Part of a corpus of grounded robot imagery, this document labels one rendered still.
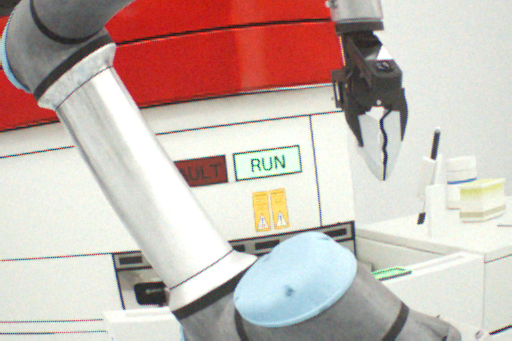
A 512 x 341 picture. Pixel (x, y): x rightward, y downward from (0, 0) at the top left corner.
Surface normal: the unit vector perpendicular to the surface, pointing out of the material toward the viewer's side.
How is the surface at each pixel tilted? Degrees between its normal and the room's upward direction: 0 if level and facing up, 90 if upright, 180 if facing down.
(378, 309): 69
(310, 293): 88
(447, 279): 90
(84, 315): 90
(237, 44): 90
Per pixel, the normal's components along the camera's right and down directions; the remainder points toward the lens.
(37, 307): 0.26, 0.02
